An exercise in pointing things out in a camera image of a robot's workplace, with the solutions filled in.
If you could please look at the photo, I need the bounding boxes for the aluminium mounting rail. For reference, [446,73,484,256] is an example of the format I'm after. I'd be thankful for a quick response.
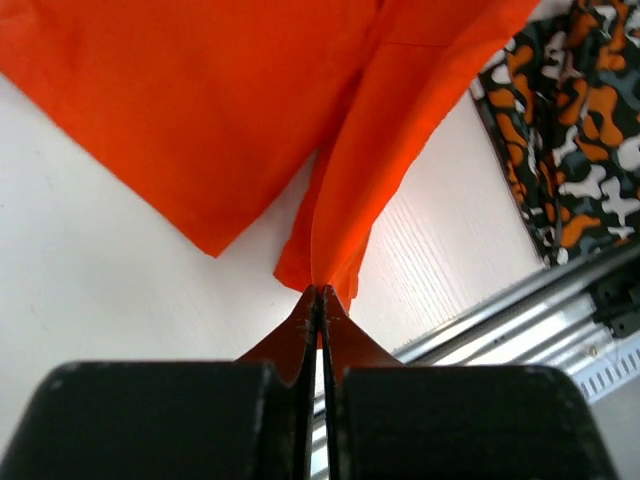
[394,241,639,366]

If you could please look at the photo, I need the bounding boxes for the camouflage orange black shorts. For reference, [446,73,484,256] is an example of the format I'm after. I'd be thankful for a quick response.
[472,1,639,266]

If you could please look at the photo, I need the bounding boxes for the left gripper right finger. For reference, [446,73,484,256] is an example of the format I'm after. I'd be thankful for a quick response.
[320,287,618,479]

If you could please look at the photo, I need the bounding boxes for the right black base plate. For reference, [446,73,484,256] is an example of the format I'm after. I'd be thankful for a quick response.
[589,266,639,339]

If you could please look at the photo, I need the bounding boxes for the slotted cable duct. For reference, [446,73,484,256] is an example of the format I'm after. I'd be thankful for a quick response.
[573,337,639,404]

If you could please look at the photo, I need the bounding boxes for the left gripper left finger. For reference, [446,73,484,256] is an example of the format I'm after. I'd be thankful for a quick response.
[1,287,318,479]

